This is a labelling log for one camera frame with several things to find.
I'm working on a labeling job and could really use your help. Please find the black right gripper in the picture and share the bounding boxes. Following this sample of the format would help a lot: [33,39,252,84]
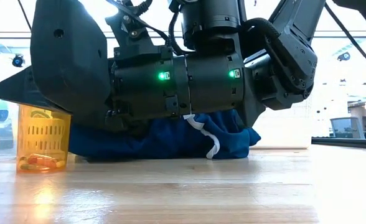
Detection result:
[30,0,190,125]

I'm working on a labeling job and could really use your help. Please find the amber pill bottle with pills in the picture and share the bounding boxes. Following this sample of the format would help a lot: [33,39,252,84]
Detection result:
[16,104,72,174]

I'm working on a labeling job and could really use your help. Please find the blue garment white trim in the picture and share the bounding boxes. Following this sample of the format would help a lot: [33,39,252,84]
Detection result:
[68,108,262,160]

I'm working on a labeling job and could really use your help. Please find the large white perforated basket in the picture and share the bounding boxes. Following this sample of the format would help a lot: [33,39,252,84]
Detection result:
[251,93,313,149]

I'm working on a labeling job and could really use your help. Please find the grey waste bin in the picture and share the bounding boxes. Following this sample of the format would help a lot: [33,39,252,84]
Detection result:
[329,116,365,139]

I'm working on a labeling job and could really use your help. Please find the black ceiling camera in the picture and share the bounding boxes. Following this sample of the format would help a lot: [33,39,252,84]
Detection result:
[337,51,352,62]
[11,53,26,68]

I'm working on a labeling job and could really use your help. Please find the black overhead frame bar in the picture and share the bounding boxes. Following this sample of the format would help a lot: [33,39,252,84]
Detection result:
[0,30,366,40]

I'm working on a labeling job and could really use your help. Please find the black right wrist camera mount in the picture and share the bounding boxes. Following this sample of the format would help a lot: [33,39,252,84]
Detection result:
[105,0,174,58]

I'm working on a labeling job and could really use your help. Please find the black table edge rail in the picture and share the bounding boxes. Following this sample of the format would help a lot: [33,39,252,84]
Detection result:
[311,136,366,151]

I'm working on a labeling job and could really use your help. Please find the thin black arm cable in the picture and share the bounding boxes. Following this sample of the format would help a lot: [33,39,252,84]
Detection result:
[324,2,366,82]

